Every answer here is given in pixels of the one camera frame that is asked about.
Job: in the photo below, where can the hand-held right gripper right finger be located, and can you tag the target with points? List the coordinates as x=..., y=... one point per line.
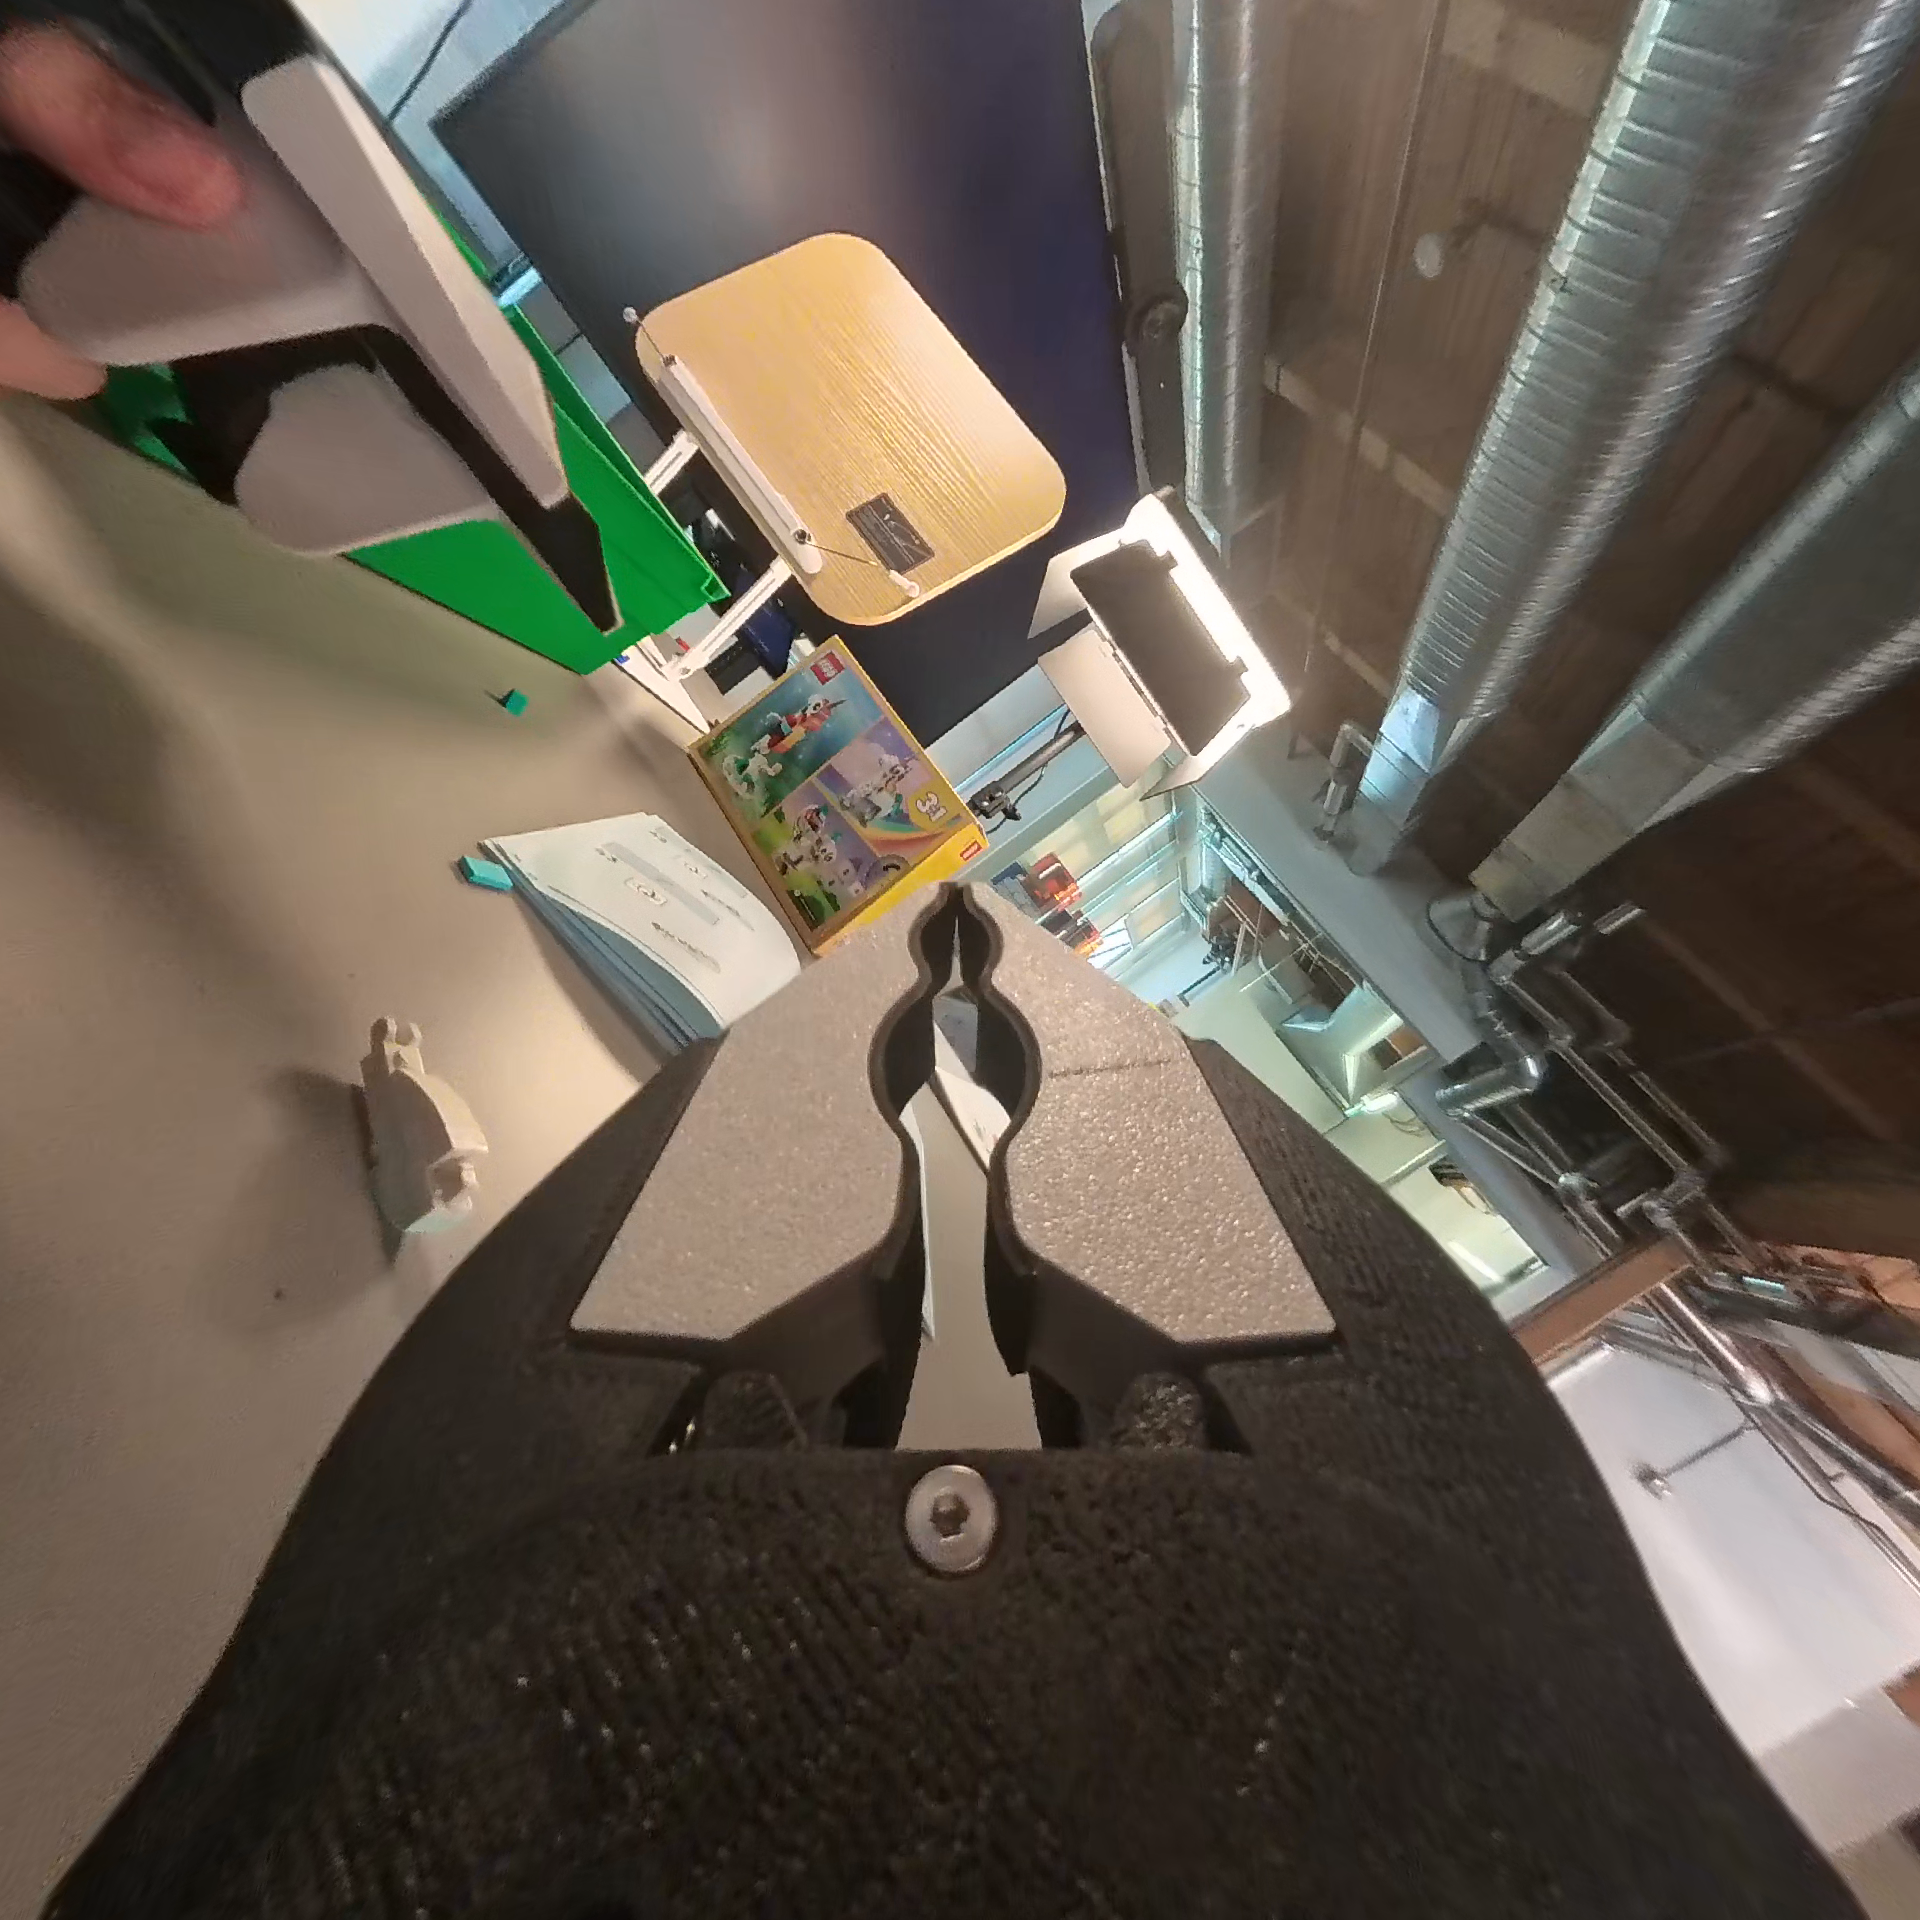
x=1172, y=1184

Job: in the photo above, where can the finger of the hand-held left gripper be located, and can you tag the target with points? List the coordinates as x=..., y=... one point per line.
x=226, y=283
x=376, y=464

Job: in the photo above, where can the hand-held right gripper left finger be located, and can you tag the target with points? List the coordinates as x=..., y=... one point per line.
x=751, y=1170

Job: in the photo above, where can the green plastic bin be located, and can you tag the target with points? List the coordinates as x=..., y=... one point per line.
x=451, y=586

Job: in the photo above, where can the white curved lego assembly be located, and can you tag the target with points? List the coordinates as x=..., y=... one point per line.
x=421, y=1125

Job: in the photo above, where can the yellow lego set box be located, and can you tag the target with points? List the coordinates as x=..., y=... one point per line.
x=826, y=795

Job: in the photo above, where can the person's left hand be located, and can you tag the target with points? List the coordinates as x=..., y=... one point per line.
x=119, y=136

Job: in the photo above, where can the light blue instruction booklet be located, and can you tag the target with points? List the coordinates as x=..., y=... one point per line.
x=645, y=915

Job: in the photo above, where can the wooden top side table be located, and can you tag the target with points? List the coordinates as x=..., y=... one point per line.
x=855, y=404

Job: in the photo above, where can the studio light panel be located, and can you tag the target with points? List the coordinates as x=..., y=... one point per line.
x=1162, y=644

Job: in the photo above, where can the silver ventilation duct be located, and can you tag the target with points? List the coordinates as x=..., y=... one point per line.
x=1277, y=224
x=1724, y=675
x=1622, y=374

